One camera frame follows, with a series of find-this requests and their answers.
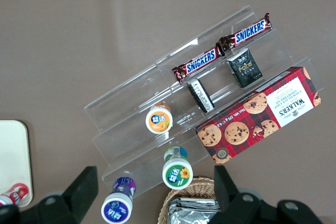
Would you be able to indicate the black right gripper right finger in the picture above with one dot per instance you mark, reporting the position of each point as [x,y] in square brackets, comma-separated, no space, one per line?
[228,203]

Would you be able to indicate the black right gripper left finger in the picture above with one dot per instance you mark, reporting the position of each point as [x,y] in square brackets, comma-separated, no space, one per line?
[76,197]

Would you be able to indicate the woven wicker basket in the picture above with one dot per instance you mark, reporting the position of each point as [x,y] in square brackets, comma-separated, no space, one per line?
[199,187]

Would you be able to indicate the foil wrapped sandwich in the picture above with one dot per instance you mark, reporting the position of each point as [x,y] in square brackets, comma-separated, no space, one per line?
[189,212]

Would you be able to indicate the cream plastic tray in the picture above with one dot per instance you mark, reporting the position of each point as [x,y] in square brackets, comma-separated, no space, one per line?
[13,155]

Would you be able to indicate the purple gum bottle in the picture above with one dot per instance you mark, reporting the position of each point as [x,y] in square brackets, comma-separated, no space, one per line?
[116,209]

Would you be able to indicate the red gum bottle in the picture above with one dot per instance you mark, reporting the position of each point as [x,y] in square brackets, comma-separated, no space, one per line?
[18,192]

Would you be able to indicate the green gum bottle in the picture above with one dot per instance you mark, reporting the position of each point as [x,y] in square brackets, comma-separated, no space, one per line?
[177,174]

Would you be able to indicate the clear acrylic stepped display shelf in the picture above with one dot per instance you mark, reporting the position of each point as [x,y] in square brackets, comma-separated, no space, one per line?
[126,129]

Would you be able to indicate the red Walkers cookie box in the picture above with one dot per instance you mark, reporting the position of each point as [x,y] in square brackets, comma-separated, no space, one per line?
[252,119]

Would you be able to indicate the orange gum bottle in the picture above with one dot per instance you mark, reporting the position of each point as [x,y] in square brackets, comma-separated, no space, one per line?
[158,121]

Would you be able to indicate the black tissue pack white label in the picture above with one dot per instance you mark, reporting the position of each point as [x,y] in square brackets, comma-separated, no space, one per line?
[200,95]

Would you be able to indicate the black Face tissue pack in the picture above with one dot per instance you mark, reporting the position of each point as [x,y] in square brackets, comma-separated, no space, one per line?
[245,69]

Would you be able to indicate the Snickers chocolate bar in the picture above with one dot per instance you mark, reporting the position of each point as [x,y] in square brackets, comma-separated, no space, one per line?
[248,32]
[200,62]

